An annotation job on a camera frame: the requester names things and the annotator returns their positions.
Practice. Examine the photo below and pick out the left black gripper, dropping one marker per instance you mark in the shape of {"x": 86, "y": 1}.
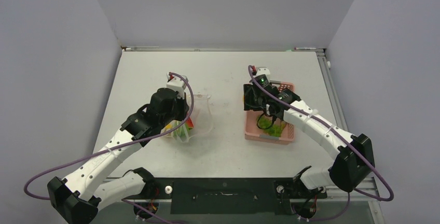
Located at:
{"x": 184, "y": 107}

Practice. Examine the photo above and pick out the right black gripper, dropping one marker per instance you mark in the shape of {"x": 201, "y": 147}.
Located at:
{"x": 250, "y": 103}

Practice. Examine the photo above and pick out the watermelon slice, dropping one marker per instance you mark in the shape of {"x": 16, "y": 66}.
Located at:
{"x": 189, "y": 124}

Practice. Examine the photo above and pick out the green lettuce head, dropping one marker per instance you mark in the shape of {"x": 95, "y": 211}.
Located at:
{"x": 182, "y": 133}

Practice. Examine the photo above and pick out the clear zip top bag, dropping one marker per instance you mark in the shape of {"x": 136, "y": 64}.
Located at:
{"x": 201, "y": 117}

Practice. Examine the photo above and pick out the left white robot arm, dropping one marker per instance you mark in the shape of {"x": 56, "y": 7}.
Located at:
{"x": 80, "y": 195}

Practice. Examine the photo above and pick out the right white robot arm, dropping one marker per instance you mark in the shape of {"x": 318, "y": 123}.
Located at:
{"x": 352, "y": 155}

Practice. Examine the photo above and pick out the green grape bunch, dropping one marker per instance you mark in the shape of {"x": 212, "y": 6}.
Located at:
{"x": 270, "y": 125}

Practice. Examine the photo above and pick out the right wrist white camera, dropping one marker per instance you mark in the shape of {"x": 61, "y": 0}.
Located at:
{"x": 258, "y": 71}

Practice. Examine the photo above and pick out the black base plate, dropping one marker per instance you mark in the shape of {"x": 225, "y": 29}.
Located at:
{"x": 229, "y": 195}

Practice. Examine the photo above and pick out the aluminium table rail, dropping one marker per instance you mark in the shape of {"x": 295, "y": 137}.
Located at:
{"x": 340, "y": 120}

